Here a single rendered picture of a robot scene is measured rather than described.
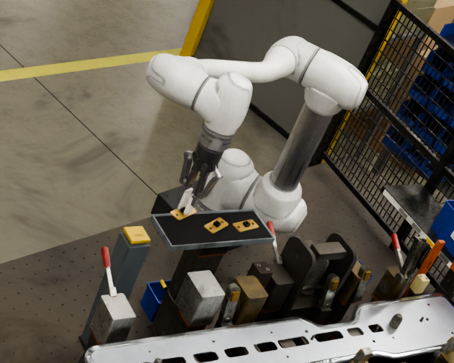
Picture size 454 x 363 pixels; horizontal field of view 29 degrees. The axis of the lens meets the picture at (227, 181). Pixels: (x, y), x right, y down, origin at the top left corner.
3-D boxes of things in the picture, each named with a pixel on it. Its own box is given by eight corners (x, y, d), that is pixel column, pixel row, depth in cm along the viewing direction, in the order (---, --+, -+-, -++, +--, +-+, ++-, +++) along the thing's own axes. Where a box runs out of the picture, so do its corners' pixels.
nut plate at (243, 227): (239, 232, 261) (241, 229, 260) (231, 224, 263) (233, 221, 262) (259, 227, 267) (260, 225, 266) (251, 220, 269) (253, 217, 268)
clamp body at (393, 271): (352, 354, 308) (397, 282, 289) (337, 333, 314) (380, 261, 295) (366, 352, 312) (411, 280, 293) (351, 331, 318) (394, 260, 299)
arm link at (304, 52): (273, 34, 268) (312, 55, 267) (290, 21, 284) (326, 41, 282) (256, 70, 275) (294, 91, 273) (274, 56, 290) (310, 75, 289)
